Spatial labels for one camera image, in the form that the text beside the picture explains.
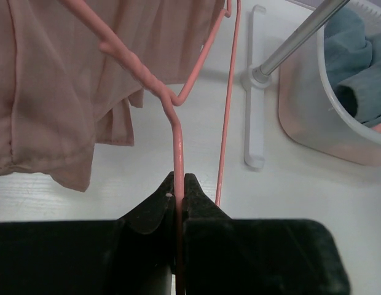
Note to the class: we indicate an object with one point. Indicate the white clothes rack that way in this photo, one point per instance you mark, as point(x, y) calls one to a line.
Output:
point(257, 77)

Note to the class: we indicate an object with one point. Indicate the white plastic basket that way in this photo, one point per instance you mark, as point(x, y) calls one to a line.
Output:
point(308, 108)

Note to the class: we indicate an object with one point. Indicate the dusty pink pleated skirt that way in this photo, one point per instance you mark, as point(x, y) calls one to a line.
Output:
point(60, 96)

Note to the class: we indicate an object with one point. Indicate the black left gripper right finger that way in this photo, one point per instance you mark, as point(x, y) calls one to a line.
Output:
point(223, 255)

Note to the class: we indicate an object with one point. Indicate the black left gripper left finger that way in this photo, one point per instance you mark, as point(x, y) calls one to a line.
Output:
point(133, 254)

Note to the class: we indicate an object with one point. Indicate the blue denim garment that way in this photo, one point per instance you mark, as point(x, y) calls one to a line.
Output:
point(353, 66)

